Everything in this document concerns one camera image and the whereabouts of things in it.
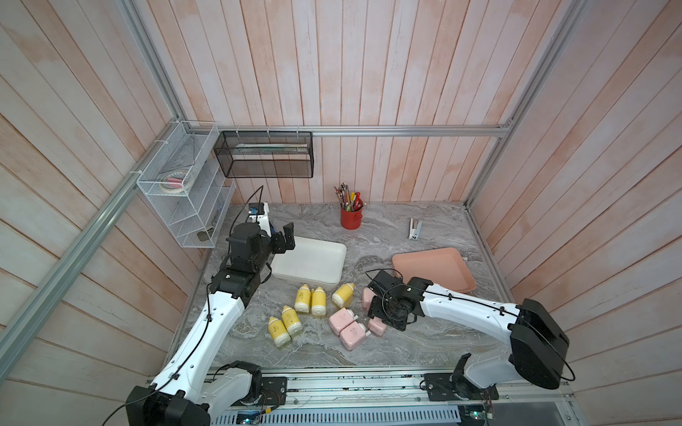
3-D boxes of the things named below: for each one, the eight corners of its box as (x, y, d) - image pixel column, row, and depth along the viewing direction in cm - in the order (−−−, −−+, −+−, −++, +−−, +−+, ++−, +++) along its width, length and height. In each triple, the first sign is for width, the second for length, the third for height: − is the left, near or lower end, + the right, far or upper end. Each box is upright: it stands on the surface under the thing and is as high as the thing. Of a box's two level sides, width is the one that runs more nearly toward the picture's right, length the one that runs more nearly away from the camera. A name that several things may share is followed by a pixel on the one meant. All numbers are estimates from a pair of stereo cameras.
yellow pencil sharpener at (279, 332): (280, 351, 82) (275, 344, 76) (268, 330, 86) (263, 321, 80) (293, 342, 84) (290, 334, 78) (281, 321, 88) (277, 312, 82)
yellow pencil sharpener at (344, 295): (339, 311, 88) (340, 303, 84) (331, 301, 91) (330, 293, 86) (357, 296, 92) (358, 289, 87) (348, 287, 94) (349, 279, 89)
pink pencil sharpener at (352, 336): (350, 354, 81) (351, 348, 76) (339, 340, 83) (339, 333, 78) (366, 340, 84) (368, 333, 78) (354, 326, 86) (356, 319, 81)
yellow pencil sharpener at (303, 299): (296, 316, 89) (294, 307, 83) (299, 292, 94) (296, 283, 88) (310, 316, 89) (308, 307, 83) (311, 292, 94) (310, 283, 88)
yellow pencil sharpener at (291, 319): (294, 340, 84) (291, 331, 78) (282, 319, 89) (277, 310, 82) (305, 332, 86) (302, 323, 80) (292, 312, 90) (289, 302, 84)
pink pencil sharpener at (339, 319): (326, 326, 86) (326, 318, 81) (342, 310, 90) (343, 302, 84) (338, 338, 84) (339, 331, 78) (354, 322, 87) (355, 314, 82)
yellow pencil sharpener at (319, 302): (313, 317, 87) (311, 310, 83) (314, 293, 93) (313, 286, 88) (326, 317, 87) (325, 310, 83) (326, 293, 93) (326, 286, 88)
